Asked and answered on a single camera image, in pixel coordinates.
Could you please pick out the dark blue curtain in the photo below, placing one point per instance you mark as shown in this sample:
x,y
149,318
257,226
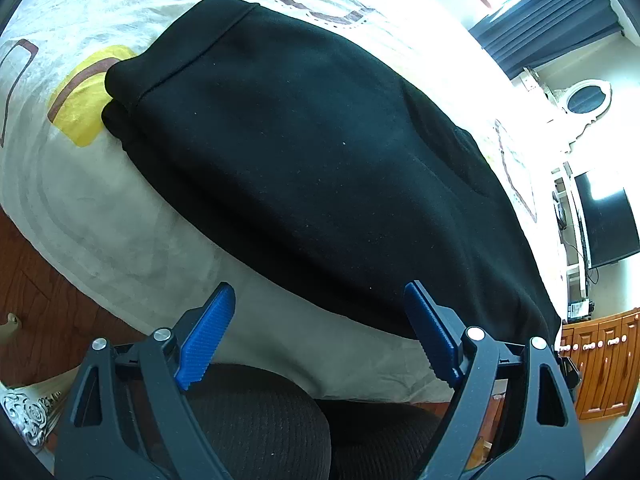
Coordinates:
x,y
550,15

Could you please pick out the white television stand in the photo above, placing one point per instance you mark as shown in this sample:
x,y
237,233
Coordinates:
x,y
572,280

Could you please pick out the black pants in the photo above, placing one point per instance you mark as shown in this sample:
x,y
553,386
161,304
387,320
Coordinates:
x,y
300,160

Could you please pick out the white oval vanity mirror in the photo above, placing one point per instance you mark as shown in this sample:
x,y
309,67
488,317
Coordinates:
x,y
585,97

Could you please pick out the black flat television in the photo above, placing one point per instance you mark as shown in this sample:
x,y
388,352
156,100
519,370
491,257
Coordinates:
x,y
607,225

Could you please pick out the brown wooden cabinet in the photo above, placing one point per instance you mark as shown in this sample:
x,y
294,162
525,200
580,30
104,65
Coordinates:
x,y
605,365

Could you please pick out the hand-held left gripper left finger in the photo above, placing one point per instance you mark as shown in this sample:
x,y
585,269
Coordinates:
x,y
207,330

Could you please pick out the bed with patterned sheet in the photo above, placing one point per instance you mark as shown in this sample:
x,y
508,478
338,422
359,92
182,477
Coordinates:
x,y
75,210

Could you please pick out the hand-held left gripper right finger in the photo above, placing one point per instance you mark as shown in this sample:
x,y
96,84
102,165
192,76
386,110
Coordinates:
x,y
430,325

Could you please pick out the silver ornate carved trim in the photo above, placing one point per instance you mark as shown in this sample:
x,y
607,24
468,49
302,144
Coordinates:
x,y
30,412

